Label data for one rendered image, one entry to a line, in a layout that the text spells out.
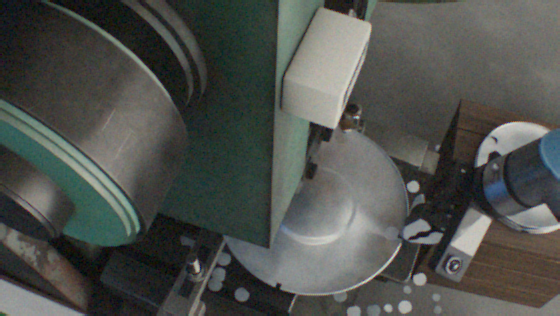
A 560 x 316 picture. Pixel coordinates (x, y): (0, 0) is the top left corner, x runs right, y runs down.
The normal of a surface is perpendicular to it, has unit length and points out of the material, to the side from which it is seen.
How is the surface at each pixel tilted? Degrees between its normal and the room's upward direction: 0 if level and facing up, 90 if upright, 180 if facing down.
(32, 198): 53
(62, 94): 34
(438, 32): 0
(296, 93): 90
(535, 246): 0
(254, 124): 90
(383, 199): 0
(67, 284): 74
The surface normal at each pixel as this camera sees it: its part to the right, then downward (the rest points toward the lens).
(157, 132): 0.89, 0.17
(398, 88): 0.04, -0.48
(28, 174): 0.65, -0.13
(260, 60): -0.37, 0.81
